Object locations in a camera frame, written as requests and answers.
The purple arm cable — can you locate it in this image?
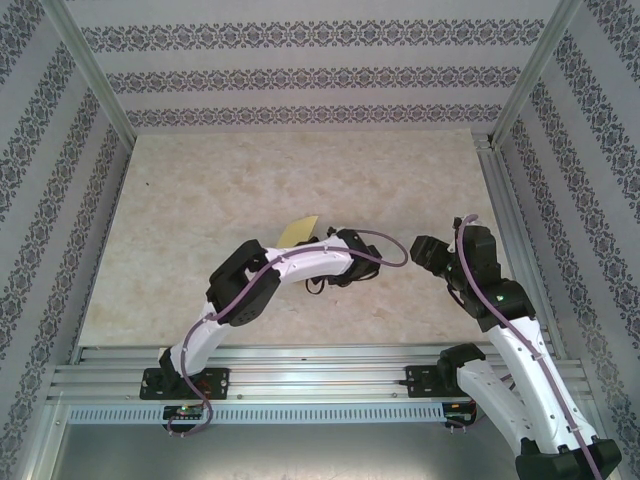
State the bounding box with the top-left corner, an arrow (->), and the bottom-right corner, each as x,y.
457,213 -> 604,480
167,228 -> 407,439

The aluminium mounting rail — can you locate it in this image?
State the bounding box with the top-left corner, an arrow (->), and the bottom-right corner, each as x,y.
46,343 -> 595,402

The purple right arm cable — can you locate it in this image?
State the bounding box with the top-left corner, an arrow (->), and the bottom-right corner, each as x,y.
457,213 -> 604,480

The aluminium side rail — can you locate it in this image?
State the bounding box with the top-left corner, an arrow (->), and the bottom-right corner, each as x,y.
472,130 -> 570,362

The slotted grey cable duct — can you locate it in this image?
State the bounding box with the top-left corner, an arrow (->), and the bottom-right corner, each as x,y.
66,402 -> 448,426

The grey sheet metal panel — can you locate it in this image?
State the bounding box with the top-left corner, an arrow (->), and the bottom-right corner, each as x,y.
19,399 -> 624,480

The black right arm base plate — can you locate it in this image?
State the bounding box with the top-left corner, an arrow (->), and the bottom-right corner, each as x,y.
404,364 -> 481,400

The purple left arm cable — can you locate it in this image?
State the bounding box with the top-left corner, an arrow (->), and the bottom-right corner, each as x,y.
167,228 -> 407,439

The aluminium frame post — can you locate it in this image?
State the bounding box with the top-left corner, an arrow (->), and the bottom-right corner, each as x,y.
488,0 -> 585,150
42,0 -> 140,147

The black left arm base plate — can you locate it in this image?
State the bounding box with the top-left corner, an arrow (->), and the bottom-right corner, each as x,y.
139,366 -> 232,402

